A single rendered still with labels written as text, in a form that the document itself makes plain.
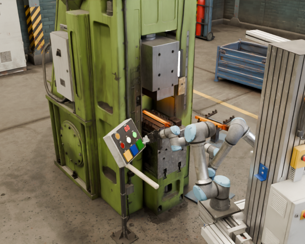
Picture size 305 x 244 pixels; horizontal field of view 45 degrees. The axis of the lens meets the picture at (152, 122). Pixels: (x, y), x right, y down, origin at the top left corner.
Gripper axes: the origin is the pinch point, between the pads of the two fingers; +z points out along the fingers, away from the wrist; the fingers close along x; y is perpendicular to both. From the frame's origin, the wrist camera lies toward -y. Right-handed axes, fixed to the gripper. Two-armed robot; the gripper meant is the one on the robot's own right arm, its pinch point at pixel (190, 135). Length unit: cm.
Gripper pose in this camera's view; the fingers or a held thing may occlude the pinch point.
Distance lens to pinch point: 327.8
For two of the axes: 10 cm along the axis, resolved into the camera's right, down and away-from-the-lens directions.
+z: -6.3, -3.5, 7.0
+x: 7.8, -2.8, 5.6
